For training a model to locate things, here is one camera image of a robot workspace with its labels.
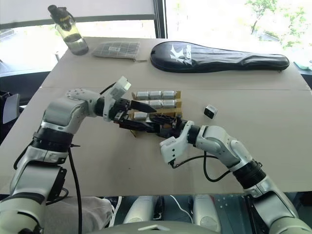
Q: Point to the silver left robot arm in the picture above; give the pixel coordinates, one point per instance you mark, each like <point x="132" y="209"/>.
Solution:
<point x="62" y="114"/>

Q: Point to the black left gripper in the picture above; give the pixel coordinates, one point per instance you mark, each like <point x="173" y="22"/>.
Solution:
<point x="121" y="107"/>

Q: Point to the clear bottle with black lid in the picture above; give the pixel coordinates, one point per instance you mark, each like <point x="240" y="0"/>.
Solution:
<point x="73" y="39"/>

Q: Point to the cardboard divider tray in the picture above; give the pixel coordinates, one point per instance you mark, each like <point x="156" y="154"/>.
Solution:
<point x="178" y="107"/>

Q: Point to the grey cloth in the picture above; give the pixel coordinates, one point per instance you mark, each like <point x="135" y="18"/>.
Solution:
<point x="78" y="212"/>

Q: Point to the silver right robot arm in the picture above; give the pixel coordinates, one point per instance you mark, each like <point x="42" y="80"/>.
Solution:
<point x="219" y="142"/>

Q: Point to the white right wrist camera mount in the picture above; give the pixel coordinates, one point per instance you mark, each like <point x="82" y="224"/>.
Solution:
<point x="173" y="147"/>

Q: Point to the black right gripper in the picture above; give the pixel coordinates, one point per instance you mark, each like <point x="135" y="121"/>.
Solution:
<point x="170" y="129"/>

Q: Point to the grey robot torso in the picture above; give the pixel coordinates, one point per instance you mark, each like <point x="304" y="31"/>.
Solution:
<point x="156" y="228"/>

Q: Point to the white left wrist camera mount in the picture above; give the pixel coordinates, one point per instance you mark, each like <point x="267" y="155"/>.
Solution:
<point x="116" y="91"/>

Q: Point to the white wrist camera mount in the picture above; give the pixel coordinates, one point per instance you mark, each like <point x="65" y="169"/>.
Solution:
<point x="173" y="147"/>
<point x="116" y="91"/>

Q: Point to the grey mesh zipper pouch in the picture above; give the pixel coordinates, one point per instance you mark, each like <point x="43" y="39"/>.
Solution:
<point x="116" y="49"/>

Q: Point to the black racket cover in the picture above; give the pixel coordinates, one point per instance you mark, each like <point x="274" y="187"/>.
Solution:
<point x="207" y="58"/>

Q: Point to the white rounded robot leg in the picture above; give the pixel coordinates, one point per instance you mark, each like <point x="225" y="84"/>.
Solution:
<point x="139" y="209"/>
<point x="204" y="212"/>

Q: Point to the teal object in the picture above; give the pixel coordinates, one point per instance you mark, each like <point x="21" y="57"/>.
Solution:
<point x="303" y="65"/>

